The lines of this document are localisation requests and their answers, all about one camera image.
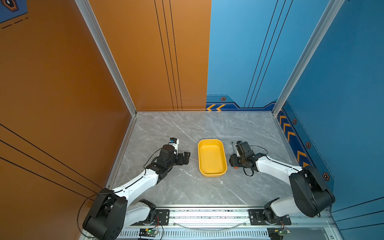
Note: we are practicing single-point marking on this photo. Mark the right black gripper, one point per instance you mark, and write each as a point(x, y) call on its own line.
point(232, 160)

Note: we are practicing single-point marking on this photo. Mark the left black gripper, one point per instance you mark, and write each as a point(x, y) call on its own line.
point(186, 158)

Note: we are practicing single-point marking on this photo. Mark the orange black handled screwdriver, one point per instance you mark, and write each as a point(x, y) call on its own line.
point(233, 151)

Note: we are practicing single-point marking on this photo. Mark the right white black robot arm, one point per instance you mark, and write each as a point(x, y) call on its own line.
point(311, 193)

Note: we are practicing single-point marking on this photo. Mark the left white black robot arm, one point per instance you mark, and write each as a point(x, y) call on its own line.
point(113, 210)

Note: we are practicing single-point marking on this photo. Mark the yellow plastic bin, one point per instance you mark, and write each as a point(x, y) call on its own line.
point(212, 158)

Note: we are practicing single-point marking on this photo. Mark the left green circuit board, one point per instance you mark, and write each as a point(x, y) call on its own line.
point(148, 234)

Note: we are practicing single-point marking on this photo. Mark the green circuit board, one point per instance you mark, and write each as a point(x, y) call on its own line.
point(148, 234)
point(277, 234)

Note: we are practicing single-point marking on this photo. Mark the right green circuit board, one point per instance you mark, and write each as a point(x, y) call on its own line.
point(277, 234)

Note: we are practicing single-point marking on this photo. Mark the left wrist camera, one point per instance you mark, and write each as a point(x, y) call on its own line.
point(174, 142)

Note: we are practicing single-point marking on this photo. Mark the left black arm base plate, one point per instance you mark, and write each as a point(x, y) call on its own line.
point(161, 216)

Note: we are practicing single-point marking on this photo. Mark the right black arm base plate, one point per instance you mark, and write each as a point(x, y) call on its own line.
point(259, 217)

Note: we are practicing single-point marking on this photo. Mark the aluminium front rail frame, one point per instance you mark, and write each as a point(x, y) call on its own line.
point(216, 222)

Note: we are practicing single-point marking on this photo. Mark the right aluminium corner post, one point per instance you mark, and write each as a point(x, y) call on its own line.
point(317, 36)

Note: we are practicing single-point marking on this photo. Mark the aluminium corner post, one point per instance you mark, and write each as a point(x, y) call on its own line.
point(317, 36)
point(101, 42)

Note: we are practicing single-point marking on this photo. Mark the left aluminium corner post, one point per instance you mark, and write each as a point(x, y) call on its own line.
point(101, 42)

